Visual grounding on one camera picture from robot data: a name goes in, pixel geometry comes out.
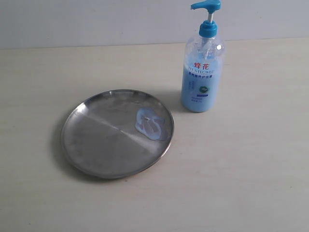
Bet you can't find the blue soap blob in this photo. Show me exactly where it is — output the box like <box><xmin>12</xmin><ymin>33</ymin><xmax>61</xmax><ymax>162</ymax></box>
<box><xmin>135</xmin><ymin>107</ymin><xmax>168</xmax><ymax>141</ymax></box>

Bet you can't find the round stainless steel plate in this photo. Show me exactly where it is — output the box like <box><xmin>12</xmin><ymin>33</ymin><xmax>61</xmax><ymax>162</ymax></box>
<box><xmin>60</xmin><ymin>89</ymin><xmax>174</xmax><ymax>179</ymax></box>

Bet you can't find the blue pump lotion bottle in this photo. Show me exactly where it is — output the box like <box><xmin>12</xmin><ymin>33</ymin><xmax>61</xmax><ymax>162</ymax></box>
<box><xmin>181</xmin><ymin>0</ymin><xmax>225</xmax><ymax>113</ymax></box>

